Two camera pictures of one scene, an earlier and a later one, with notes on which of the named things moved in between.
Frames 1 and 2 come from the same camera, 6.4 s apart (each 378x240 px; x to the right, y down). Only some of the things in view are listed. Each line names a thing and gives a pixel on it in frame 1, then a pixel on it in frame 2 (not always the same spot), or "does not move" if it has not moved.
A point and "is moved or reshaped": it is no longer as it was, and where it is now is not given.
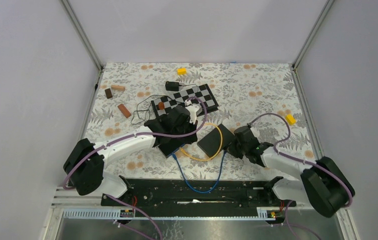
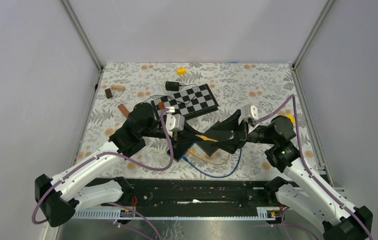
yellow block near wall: x=182 y=71 does not move
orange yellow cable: x=219 y=127 to x=203 y=158
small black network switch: x=167 y=149 is moved or reshaped
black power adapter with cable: x=174 y=86 does not move
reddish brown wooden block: x=124 y=110 does not move
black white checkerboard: x=179 y=98 does not move
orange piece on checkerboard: x=161 y=105 does not move
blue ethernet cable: x=218 y=180 to x=185 y=159
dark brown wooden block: x=108 y=93 does not move
